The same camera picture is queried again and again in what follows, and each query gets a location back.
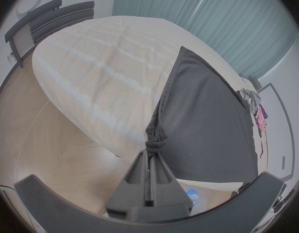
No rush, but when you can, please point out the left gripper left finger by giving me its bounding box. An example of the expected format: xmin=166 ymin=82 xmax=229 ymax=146
xmin=106 ymin=150 xmax=148 ymax=216

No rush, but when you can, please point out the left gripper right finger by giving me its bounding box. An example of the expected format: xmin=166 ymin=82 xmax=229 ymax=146
xmin=150 ymin=152 xmax=193 ymax=209

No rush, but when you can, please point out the black T-shirt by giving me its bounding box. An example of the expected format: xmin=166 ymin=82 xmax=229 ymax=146
xmin=145 ymin=46 xmax=259 ymax=185

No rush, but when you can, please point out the pile of clothes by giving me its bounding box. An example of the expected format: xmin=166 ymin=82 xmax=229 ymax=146
xmin=253 ymin=105 xmax=269 ymax=159

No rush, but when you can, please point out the bed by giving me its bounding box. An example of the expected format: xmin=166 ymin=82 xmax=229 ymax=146
xmin=31 ymin=16 xmax=294 ymax=196

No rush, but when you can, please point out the white printed pillow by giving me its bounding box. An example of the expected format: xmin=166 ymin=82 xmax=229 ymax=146
xmin=240 ymin=76 xmax=255 ymax=91

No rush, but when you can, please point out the grey bedside table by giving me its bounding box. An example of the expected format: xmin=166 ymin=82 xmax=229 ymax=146
xmin=247 ymin=75 xmax=262 ymax=89

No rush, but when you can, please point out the blue-green curtain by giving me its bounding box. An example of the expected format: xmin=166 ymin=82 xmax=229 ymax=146
xmin=112 ymin=0 xmax=211 ymax=29
xmin=185 ymin=0 xmax=298 ymax=78

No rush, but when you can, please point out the round white mirror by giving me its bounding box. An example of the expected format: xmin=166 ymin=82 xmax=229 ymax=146
xmin=17 ymin=0 xmax=43 ymax=17

